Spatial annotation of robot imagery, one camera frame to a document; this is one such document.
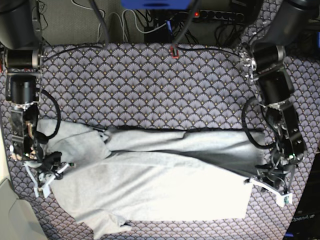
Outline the blue box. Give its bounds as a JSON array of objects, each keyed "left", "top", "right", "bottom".
[{"left": 121, "top": 0, "right": 191, "bottom": 10}]

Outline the light grey T-shirt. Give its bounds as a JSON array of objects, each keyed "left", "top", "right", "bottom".
[{"left": 44, "top": 121, "right": 264, "bottom": 240}]

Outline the fan patterned tablecloth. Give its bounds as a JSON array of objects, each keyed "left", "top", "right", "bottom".
[{"left": 0, "top": 42, "right": 320, "bottom": 240}]

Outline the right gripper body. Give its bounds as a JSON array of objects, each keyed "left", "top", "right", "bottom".
[{"left": 23, "top": 151, "right": 75, "bottom": 198}]

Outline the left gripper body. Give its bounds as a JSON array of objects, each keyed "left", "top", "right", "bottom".
[{"left": 249, "top": 159, "right": 296, "bottom": 208}]

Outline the beige plastic bin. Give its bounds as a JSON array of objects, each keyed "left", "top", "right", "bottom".
[{"left": 0, "top": 178, "right": 47, "bottom": 240}]

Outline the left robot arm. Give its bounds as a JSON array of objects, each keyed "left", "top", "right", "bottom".
[{"left": 239, "top": 0, "right": 320, "bottom": 208}]

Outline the white cable on floor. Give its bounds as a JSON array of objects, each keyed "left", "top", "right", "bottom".
[{"left": 71, "top": 0, "right": 168, "bottom": 43}]

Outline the black power strip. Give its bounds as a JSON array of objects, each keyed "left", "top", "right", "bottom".
[{"left": 193, "top": 10, "right": 245, "bottom": 22}]

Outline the red black table clamp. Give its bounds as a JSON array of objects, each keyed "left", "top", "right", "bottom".
[{"left": 170, "top": 46, "right": 179, "bottom": 59}]

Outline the black OpenArm case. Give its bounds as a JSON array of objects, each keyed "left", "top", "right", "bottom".
[{"left": 283, "top": 152, "right": 320, "bottom": 240}]

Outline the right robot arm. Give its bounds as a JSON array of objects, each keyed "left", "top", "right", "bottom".
[{"left": 0, "top": 0, "right": 74, "bottom": 198}]

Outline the black box on floor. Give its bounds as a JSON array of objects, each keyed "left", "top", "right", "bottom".
[{"left": 144, "top": 26, "right": 172, "bottom": 44}]

